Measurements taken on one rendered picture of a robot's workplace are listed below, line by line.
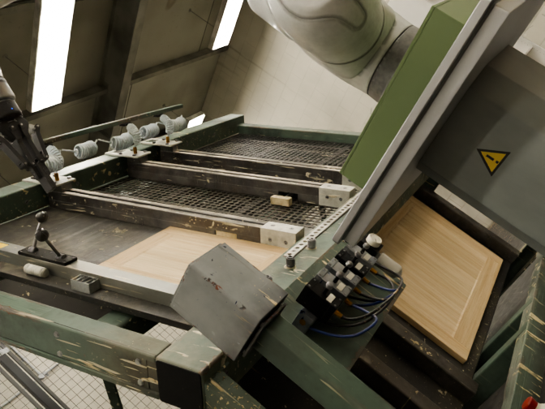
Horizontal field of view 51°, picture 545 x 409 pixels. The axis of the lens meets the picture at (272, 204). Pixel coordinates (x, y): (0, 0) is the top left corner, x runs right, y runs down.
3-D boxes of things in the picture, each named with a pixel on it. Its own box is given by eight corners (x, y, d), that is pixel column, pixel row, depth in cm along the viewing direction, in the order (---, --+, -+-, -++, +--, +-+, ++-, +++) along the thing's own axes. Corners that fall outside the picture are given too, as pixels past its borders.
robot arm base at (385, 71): (460, 27, 114) (436, 13, 115) (427, 39, 96) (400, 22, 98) (412, 103, 124) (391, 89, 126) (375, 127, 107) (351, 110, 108)
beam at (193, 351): (205, 419, 115) (201, 373, 112) (158, 402, 121) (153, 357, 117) (446, 159, 298) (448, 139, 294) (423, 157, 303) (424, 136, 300)
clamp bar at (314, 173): (368, 192, 230) (371, 134, 222) (140, 162, 284) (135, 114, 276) (376, 185, 238) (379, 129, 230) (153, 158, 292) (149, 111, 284)
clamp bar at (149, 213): (293, 257, 173) (292, 182, 165) (26, 204, 227) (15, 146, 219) (306, 245, 181) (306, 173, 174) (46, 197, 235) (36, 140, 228)
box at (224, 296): (263, 325, 101) (187, 262, 105) (237, 366, 107) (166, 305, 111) (293, 295, 111) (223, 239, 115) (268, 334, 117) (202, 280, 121)
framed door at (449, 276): (462, 364, 196) (466, 360, 194) (334, 265, 208) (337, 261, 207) (499, 262, 270) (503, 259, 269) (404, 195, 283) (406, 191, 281)
